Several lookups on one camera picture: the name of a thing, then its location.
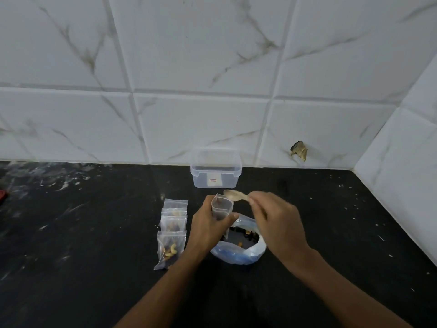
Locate person's right hand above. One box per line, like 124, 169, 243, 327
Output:
247, 191, 312, 267

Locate person's left hand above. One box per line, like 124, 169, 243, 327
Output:
186, 195, 240, 256

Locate pale wooden spoon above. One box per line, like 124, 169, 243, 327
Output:
223, 189, 252, 204

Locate person's left forearm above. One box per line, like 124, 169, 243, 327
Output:
114, 247, 214, 328

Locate person's right forearm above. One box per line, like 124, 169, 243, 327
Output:
285, 247, 414, 328

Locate mixed dry fruits and nuts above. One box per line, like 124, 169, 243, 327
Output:
225, 227, 261, 248

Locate large clear plastic bag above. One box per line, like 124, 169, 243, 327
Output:
210, 213, 267, 267

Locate clear plastic storage container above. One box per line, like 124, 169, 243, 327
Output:
190, 148, 242, 189

